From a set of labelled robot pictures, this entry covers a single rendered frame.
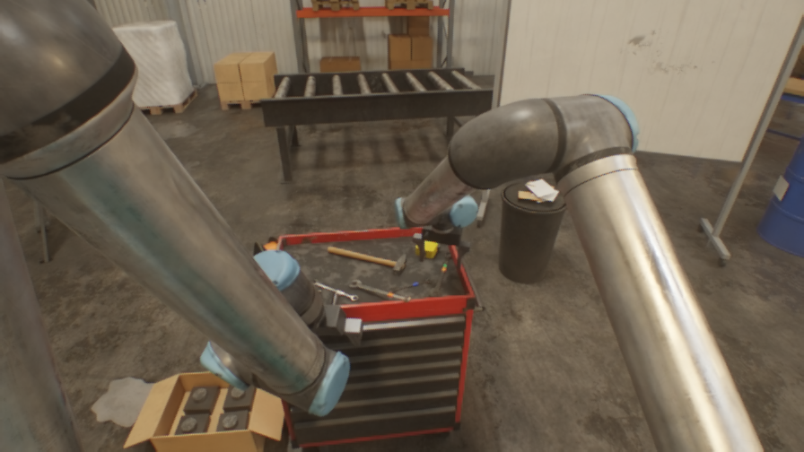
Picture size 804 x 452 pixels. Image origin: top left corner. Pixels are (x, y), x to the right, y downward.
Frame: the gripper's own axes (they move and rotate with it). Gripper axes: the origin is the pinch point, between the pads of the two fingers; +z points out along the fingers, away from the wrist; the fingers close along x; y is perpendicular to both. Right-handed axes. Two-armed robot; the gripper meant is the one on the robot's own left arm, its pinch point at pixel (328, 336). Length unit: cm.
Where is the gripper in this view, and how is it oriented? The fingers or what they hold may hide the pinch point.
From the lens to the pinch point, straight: 100.0
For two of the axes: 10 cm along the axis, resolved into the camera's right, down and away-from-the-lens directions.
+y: 1.1, -7.9, 6.0
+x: -9.8, 0.2, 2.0
